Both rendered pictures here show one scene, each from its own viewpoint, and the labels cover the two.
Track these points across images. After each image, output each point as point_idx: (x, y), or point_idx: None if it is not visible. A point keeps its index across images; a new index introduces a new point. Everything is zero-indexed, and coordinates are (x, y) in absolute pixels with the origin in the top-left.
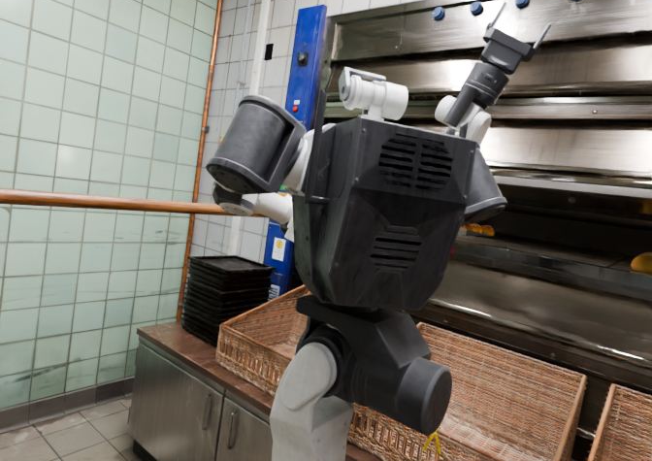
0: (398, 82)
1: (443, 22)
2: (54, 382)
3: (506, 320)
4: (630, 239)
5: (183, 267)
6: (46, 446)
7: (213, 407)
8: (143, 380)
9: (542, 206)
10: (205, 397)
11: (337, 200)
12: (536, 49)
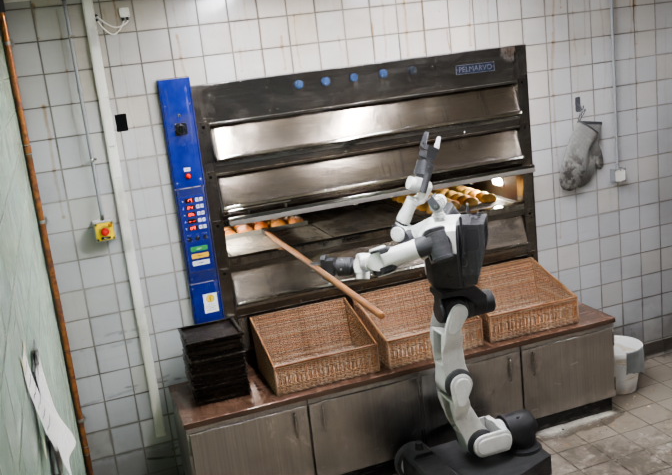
0: (283, 139)
1: (304, 90)
2: None
3: (400, 269)
4: None
5: (73, 381)
6: None
7: (300, 418)
8: (208, 459)
9: None
10: (289, 418)
11: (473, 251)
12: (439, 148)
